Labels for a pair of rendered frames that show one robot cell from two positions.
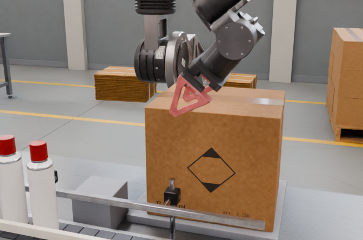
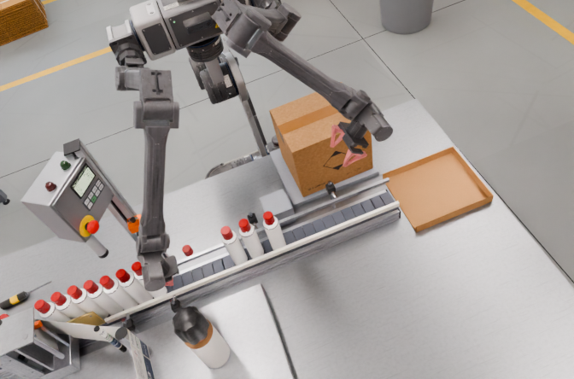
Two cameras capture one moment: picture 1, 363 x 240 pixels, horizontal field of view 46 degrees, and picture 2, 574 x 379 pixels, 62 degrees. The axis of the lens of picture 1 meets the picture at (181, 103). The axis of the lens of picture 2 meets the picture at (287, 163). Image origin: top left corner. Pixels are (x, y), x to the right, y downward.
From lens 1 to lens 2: 1.10 m
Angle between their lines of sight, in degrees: 39
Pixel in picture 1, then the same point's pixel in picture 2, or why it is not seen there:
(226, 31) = (379, 131)
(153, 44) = (219, 78)
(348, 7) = not seen: outside the picture
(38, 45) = not seen: outside the picture
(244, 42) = (389, 131)
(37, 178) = (276, 230)
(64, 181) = (220, 205)
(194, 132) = (324, 148)
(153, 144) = (301, 166)
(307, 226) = (381, 150)
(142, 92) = (37, 18)
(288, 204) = not seen: hidden behind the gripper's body
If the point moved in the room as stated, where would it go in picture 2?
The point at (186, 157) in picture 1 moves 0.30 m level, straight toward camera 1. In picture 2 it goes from (322, 161) to (378, 213)
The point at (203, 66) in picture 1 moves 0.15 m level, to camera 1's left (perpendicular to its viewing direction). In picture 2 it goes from (355, 139) to (317, 166)
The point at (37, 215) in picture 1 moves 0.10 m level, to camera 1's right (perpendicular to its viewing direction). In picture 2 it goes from (278, 244) to (301, 227)
